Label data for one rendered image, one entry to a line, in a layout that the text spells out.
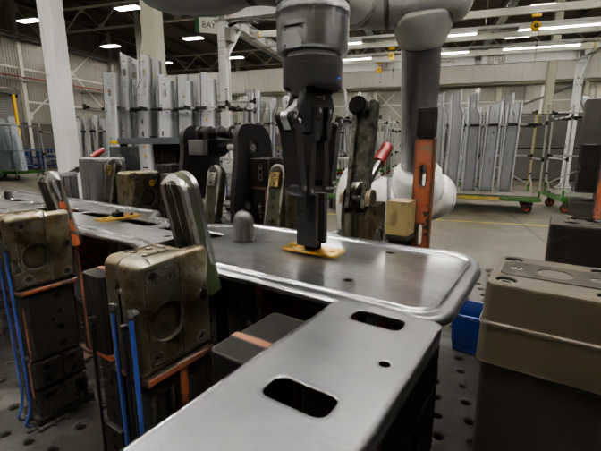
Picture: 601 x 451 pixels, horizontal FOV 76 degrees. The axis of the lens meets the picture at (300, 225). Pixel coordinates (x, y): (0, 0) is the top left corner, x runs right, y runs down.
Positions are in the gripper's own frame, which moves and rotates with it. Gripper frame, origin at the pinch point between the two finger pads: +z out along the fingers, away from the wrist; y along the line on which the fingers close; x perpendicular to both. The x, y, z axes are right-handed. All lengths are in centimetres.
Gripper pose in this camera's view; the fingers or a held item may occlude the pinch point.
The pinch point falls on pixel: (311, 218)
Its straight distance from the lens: 51.8
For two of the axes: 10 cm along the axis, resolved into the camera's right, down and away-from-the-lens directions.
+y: -5.5, 1.7, -8.2
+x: 8.3, 1.1, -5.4
